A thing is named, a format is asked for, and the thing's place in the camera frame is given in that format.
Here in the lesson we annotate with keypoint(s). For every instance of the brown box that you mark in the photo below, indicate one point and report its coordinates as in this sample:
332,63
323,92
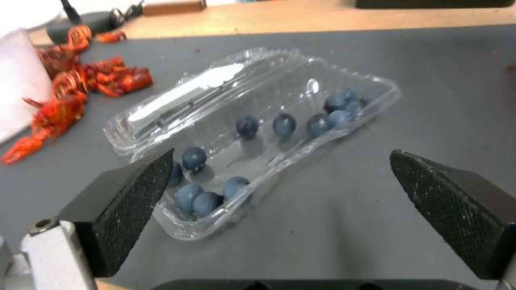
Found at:
173,6

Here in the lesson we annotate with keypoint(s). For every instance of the large red crayfish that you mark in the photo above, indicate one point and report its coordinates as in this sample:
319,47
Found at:
56,116

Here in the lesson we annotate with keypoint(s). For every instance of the white rounded object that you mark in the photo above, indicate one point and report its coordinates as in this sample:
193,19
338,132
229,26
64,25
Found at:
24,13

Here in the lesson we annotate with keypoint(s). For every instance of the dark red crayfish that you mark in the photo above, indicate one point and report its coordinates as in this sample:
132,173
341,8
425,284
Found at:
56,58

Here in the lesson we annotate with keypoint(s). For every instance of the curled red crayfish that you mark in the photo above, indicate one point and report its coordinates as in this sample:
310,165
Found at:
69,82

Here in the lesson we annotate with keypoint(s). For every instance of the black device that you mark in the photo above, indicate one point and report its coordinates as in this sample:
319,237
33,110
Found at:
94,19

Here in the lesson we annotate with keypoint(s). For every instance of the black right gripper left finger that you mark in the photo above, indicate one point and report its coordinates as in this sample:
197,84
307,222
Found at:
121,208

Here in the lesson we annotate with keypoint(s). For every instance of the small red crayfish piece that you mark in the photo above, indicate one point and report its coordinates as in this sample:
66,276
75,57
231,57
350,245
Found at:
111,37

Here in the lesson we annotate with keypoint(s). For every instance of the clear plastic takeout container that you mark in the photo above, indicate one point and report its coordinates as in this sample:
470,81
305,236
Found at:
258,151

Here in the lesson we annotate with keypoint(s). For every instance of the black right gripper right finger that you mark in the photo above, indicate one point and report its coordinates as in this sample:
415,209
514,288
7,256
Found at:
451,205

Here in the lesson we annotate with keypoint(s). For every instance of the black flat object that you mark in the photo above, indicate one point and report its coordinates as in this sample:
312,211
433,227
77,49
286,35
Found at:
435,3

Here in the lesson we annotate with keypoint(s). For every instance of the grey table mat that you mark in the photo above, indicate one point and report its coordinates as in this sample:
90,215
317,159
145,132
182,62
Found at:
363,90

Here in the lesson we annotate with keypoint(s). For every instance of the blue round berry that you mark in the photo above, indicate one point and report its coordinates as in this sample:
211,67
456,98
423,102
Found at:
186,194
316,127
206,204
194,158
284,124
246,126
236,187
339,118

